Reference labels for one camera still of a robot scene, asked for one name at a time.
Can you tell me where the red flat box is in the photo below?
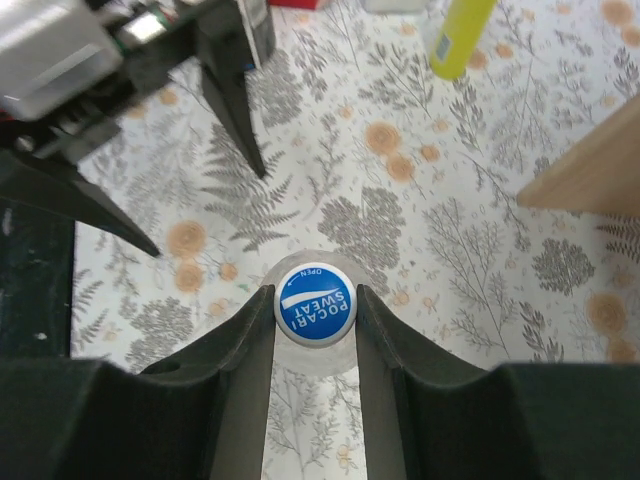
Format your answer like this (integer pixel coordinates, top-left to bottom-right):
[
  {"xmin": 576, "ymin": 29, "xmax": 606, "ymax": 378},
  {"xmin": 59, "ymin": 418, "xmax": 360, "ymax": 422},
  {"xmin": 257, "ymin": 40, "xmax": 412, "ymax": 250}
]
[{"xmin": 268, "ymin": 0, "xmax": 328, "ymax": 11}]

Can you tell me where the wooden shelf unit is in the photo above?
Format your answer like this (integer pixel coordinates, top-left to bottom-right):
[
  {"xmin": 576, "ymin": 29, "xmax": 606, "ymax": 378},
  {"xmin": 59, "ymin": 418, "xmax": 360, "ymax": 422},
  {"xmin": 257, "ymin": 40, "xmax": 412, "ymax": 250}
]
[{"xmin": 516, "ymin": 96, "xmax": 639, "ymax": 217}]

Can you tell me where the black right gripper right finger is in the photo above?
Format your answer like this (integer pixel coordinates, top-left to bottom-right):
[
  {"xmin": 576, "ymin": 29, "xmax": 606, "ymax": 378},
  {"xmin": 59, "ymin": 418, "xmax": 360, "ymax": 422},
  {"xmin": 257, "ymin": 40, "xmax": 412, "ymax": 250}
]
[{"xmin": 355, "ymin": 285, "xmax": 639, "ymax": 479}]

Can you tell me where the blue cap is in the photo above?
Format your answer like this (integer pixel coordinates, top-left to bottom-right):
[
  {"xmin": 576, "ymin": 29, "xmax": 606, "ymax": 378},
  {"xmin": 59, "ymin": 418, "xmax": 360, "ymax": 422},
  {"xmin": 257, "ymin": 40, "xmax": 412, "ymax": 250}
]
[{"xmin": 273, "ymin": 262, "xmax": 357, "ymax": 349}]

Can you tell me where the yellow squeeze bottle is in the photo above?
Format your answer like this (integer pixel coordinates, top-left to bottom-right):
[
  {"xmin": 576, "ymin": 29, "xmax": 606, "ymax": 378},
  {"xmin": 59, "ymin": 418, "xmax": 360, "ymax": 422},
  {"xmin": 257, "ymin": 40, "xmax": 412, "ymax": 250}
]
[{"xmin": 429, "ymin": 0, "xmax": 497, "ymax": 80}]

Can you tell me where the clear round bottle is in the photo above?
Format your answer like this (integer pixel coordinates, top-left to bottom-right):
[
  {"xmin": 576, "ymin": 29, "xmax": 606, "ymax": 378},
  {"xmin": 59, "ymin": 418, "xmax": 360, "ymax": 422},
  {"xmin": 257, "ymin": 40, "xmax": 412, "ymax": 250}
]
[{"xmin": 262, "ymin": 250, "xmax": 369, "ymax": 377}]

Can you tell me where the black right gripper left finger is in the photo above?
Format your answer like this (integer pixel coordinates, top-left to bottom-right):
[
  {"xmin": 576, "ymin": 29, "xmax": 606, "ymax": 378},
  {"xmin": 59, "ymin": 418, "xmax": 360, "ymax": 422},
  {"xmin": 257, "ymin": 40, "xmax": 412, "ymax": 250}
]
[{"xmin": 1, "ymin": 286, "xmax": 275, "ymax": 479}]

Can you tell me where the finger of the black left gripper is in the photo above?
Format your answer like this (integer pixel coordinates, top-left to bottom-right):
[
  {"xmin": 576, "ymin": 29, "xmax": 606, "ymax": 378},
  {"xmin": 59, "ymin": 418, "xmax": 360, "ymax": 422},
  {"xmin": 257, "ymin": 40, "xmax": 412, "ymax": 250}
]
[
  {"xmin": 195, "ymin": 1, "xmax": 266, "ymax": 178},
  {"xmin": 1, "ymin": 149, "xmax": 160, "ymax": 257}
]

